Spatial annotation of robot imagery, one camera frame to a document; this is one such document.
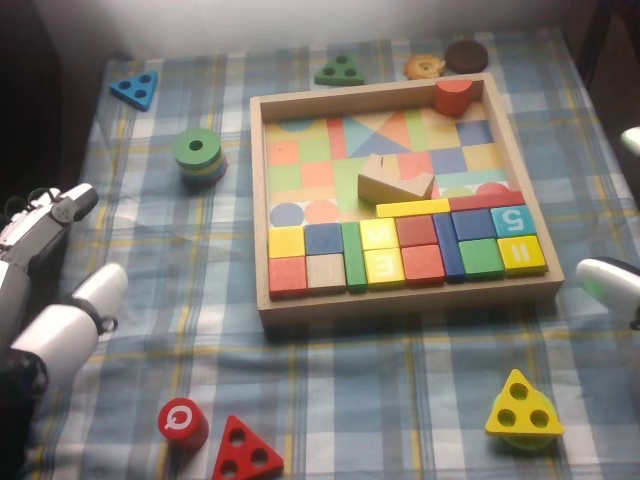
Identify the wooden tray with coloured pattern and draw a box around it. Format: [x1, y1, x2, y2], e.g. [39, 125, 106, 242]
[248, 72, 565, 329]

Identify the natural wood notched block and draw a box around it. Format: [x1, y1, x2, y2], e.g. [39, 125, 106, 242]
[357, 153, 435, 204]

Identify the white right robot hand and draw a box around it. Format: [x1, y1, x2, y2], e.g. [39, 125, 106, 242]
[574, 127, 640, 331]

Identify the red triangle piece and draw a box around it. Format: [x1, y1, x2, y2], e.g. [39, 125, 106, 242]
[212, 414, 285, 480]

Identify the light green ring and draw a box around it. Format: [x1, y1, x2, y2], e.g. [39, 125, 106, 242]
[494, 394, 559, 449]

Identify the red half-cylinder block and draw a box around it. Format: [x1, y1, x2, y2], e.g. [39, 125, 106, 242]
[433, 79, 474, 119]

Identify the yellow triangle piece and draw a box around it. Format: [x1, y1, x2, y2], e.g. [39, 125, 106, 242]
[483, 368, 565, 439]

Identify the blue triangle piece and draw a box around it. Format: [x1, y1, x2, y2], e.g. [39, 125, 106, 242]
[109, 69, 160, 113]

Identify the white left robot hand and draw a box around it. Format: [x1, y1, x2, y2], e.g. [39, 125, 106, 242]
[0, 182, 130, 401]

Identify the blue plaid table cloth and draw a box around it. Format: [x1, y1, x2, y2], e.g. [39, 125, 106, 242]
[19, 27, 640, 480]

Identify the green triangle piece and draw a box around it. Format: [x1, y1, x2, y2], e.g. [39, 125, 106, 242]
[313, 53, 366, 86]

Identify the red cylinder with white letter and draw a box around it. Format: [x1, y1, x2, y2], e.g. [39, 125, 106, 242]
[157, 397, 210, 450]

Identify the blue wooden ring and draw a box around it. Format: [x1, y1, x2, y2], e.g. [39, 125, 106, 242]
[179, 157, 229, 187]

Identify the tan cookie-shaped ring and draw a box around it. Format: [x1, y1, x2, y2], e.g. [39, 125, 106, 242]
[403, 53, 446, 81]

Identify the dark brown round disc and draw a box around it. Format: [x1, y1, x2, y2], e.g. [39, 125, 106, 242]
[444, 39, 490, 75]

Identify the green wooden ring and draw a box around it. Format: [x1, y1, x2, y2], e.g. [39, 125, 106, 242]
[173, 128, 224, 170]

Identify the yellow wooden ring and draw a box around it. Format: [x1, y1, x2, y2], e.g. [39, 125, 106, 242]
[175, 152, 226, 177]

